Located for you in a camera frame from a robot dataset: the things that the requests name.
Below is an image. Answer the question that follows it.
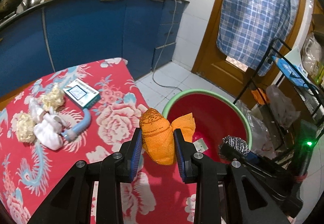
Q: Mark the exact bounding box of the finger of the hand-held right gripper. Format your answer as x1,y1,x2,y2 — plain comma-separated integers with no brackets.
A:
218,142,254,165
247,150,260,164

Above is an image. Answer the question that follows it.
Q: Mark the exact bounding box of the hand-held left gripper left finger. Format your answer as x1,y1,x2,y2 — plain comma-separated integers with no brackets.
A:
25,128,143,224

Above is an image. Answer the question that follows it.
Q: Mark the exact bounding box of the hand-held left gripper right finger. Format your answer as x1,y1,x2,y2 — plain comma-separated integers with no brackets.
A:
173,128,291,224

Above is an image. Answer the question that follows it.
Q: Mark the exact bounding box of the steel wool scrubber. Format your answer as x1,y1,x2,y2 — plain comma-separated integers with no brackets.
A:
219,135,250,157

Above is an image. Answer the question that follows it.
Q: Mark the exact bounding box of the orange mesh bag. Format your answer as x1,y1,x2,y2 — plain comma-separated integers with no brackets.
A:
140,108,196,166

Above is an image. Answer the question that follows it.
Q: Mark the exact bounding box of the red basin with green rim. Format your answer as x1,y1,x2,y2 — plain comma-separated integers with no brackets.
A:
162,89,252,164

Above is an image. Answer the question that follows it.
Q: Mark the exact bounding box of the clear plastic bag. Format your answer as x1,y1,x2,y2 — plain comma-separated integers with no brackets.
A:
238,101,281,159
266,85,300,128

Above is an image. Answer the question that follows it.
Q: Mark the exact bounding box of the red floral tablecloth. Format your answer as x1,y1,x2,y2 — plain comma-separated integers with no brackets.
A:
0,58,221,224

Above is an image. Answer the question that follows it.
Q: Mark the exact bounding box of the orange plastic item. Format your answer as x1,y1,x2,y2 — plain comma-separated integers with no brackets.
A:
252,89,269,104

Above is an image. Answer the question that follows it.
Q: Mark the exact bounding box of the black metal rack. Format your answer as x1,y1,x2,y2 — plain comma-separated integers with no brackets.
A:
233,38,324,154

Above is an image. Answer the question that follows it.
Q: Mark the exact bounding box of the blue and white box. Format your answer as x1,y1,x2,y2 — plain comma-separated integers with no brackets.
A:
63,81,100,109

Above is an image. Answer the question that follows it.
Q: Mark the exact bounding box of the wooden door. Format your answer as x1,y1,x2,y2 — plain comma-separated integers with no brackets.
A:
191,0,308,103

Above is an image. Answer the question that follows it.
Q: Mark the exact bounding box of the white cloth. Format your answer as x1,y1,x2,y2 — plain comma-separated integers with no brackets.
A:
28,97,67,150

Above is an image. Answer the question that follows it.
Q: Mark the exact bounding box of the blue perforated mat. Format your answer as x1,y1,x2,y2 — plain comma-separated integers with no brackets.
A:
275,55,317,90

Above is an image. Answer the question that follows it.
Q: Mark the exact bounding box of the cream crumpled foam net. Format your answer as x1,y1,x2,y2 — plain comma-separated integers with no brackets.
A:
42,85,65,110
16,113,36,143

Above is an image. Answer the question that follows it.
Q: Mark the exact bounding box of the white paper carton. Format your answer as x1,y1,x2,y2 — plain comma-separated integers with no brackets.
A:
286,45,308,78

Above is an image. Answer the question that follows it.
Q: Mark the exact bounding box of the bag of beige grain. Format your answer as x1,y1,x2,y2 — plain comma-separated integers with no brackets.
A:
301,33,324,83

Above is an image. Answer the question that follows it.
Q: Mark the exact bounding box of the blue kitchen base cabinet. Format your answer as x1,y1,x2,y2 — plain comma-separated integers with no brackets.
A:
0,0,190,98

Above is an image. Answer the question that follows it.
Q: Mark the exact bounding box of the blue plaid curtain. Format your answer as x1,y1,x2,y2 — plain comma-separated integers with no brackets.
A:
216,0,300,76

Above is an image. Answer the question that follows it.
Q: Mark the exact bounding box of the black wok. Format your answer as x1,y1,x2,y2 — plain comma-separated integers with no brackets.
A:
0,0,28,15

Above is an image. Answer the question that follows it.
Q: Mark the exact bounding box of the light blue plastic handle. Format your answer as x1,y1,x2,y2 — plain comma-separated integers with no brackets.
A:
62,108,92,142

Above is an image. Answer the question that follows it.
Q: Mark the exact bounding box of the white power cable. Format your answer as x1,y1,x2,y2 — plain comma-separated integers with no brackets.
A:
152,0,186,90

